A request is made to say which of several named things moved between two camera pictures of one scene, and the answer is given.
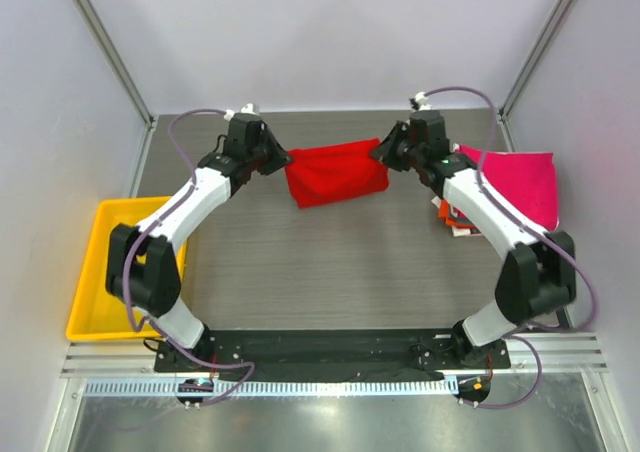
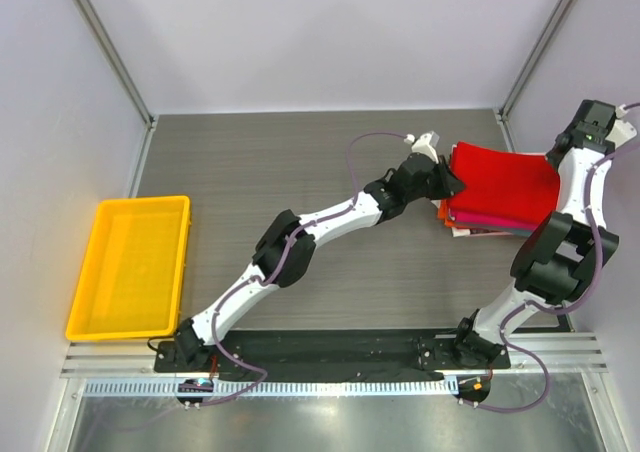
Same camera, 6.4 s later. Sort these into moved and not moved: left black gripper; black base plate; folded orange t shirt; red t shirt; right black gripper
Moved: right black gripper; red t shirt; left black gripper
Not moved: black base plate; folded orange t shirt
